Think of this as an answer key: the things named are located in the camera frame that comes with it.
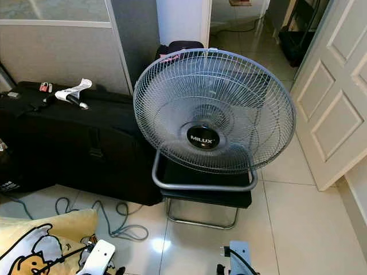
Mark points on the black stool chrome legs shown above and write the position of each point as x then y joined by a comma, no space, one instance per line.
206,197

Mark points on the grey MILUX floor fan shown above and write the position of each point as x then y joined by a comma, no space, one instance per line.
203,137

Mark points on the yellow cartoon pillow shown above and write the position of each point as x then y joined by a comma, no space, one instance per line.
34,240

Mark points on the small red white item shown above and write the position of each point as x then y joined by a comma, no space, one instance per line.
45,87

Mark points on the black backpack pink print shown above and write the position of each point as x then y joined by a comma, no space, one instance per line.
178,48

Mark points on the white panelled door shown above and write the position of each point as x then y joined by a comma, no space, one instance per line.
332,103

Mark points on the black bag white print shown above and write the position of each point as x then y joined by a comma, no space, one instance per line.
14,175

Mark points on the large black fabric case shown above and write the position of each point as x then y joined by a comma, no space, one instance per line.
80,149

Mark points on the black hallway luggage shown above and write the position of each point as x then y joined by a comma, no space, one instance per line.
298,37

